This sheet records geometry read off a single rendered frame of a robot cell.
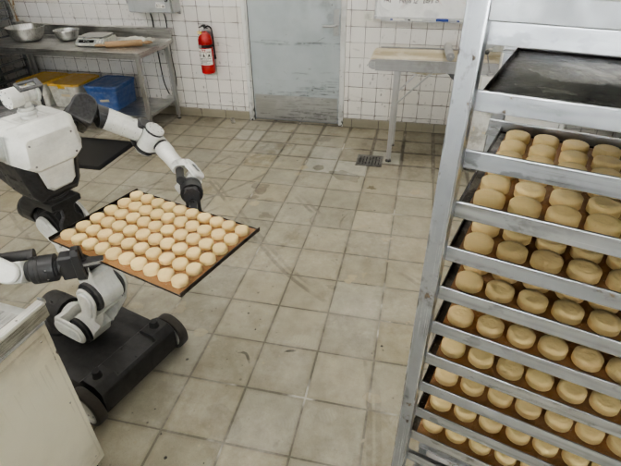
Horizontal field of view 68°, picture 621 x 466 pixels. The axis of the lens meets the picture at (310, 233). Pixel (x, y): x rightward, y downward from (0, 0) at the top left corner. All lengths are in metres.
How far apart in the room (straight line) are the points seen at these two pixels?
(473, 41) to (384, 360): 2.03
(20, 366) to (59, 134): 0.80
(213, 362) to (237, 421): 0.38
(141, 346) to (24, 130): 1.14
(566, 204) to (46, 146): 1.63
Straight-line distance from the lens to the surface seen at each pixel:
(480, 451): 1.24
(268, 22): 5.29
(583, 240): 0.79
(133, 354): 2.43
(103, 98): 5.63
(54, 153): 1.91
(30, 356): 1.73
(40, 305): 1.70
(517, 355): 0.95
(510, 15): 0.66
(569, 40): 0.69
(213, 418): 2.33
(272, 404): 2.34
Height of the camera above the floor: 1.89
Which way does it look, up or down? 34 degrees down
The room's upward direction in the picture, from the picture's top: 1 degrees counter-clockwise
